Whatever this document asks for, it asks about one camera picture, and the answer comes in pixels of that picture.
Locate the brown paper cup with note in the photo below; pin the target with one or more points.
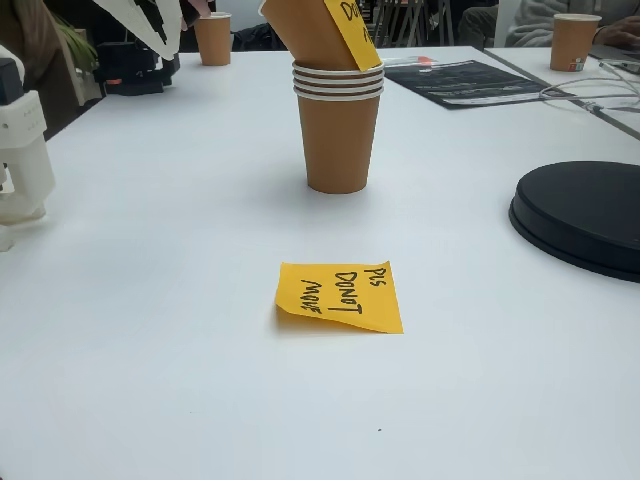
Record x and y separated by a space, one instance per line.
305 35

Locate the brown paper cup with label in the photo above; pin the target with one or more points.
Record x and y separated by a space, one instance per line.
572 45

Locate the person's hand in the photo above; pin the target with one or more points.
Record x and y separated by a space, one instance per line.
622 32
197 9

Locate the green plant leaves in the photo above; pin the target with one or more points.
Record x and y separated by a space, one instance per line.
80 45

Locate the black jacket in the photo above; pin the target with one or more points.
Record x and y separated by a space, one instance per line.
260 37

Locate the person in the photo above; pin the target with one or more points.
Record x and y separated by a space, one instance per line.
530 20
40 65

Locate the white and orange packet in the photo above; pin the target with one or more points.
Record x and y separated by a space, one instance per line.
412 61

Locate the black printed leaflet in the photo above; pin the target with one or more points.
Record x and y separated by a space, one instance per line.
470 82

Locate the yellow handwritten sticky note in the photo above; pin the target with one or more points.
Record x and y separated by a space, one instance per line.
340 295

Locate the grey laptop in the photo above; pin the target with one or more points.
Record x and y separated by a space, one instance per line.
617 52

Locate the black round disc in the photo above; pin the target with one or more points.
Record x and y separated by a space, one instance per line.
580 215

